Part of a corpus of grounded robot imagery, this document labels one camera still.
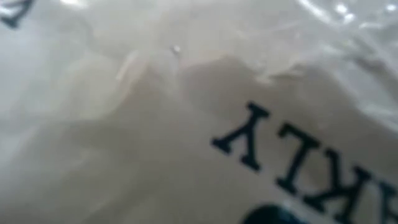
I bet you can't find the clear plastic package black print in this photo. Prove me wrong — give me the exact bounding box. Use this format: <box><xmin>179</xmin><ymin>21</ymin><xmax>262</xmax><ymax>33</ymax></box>
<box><xmin>0</xmin><ymin>0</ymin><xmax>398</xmax><ymax>224</ymax></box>

